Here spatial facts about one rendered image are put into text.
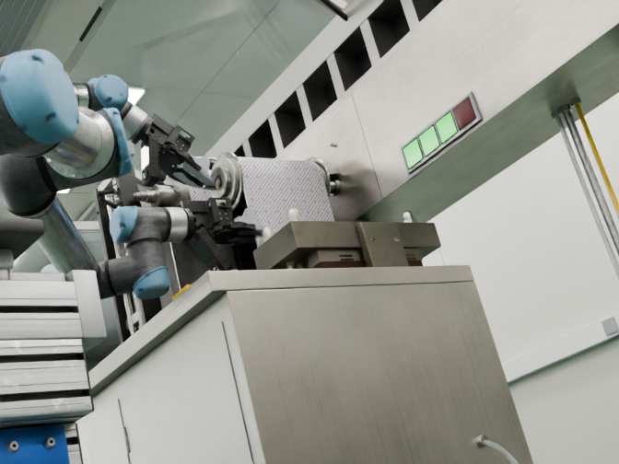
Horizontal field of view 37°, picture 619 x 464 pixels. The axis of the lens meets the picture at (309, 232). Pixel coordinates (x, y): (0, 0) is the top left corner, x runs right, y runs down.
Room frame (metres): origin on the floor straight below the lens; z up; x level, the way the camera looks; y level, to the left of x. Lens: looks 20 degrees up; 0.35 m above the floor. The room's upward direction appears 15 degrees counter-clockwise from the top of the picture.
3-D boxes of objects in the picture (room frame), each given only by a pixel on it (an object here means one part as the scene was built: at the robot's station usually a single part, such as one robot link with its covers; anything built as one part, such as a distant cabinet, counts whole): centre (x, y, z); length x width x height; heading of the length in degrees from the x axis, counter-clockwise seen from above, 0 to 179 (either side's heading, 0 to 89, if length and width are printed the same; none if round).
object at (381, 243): (1.90, -0.15, 0.96); 0.10 x 0.03 x 0.11; 128
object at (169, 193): (2.19, 0.34, 1.33); 0.06 x 0.06 x 0.06; 38
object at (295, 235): (1.96, -0.08, 1.00); 0.40 x 0.16 x 0.06; 128
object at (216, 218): (1.89, 0.21, 1.12); 0.12 x 0.08 x 0.09; 128
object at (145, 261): (1.79, 0.36, 1.01); 0.11 x 0.08 x 0.11; 91
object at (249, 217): (1.94, 0.12, 1.11); 0.09 x 0.03 x 0.06; 127
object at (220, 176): (2.00, 0.17, 1.25); 0.07 x 0.02 x 0.07; 38
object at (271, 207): (2.03, 0.03, 1.11); 0.23 x 0.01 x 0.18; 128
